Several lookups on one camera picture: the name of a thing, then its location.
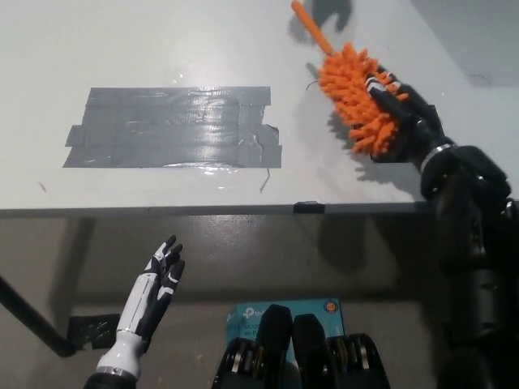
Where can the teal router box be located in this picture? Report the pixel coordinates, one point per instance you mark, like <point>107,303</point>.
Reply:
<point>247,316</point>

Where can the grey duct tape patch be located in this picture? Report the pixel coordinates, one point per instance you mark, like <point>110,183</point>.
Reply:
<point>174,127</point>

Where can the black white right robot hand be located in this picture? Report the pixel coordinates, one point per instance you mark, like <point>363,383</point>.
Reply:
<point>421,121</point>

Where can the black table leg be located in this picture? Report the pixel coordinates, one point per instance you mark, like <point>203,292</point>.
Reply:
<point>32,316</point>

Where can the orange noodle duster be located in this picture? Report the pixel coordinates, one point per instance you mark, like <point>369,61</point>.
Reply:
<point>353,93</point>

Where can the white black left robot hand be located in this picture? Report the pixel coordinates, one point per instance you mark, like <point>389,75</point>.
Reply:
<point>140,302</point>

